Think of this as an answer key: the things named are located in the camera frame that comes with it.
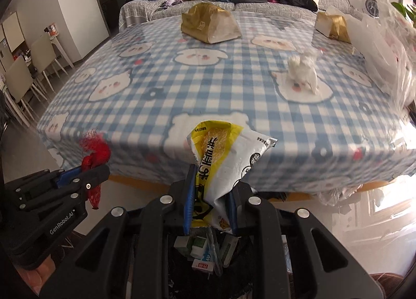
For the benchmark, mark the white tissue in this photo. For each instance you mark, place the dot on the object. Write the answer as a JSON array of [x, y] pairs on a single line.
[[302, 69]]

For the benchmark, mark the black trash bin with liner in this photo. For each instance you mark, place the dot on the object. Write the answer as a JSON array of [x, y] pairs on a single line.
[[233, 273]]

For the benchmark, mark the small desk fan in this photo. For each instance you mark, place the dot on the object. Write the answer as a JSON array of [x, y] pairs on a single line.
[[371, 8]]

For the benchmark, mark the blue checkered bear tablecloth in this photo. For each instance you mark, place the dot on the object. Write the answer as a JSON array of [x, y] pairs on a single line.
[[147, 88]]

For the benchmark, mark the yellow snack wrapper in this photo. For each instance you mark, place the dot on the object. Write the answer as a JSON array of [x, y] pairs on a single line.
[[224, 153]]

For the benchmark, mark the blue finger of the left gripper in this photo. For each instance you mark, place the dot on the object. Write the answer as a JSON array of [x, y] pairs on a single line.
[[67, 176]]

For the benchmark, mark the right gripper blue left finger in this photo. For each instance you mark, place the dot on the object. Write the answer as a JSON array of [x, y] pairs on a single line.
[[188, 201]]

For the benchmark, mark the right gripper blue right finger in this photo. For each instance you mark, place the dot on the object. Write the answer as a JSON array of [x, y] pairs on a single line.
[[231, 209]]

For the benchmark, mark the green medicine box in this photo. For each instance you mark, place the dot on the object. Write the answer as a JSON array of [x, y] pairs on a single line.
[[195, 246]]

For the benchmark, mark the green houseplant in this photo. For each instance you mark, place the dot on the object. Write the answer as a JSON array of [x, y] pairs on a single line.
[[408, 11]]

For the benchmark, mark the large gold paper bag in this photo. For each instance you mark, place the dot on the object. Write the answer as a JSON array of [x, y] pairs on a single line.
[[210, 24]]

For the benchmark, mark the small gold tissue pack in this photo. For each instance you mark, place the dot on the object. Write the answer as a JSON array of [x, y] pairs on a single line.
[[332, 26]]

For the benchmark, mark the white dining chair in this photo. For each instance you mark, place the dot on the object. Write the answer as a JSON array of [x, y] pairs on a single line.
[[43, 56]]

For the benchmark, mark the clear plastic bag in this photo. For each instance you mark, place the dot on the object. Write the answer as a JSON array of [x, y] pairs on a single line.
[[388, 46]]

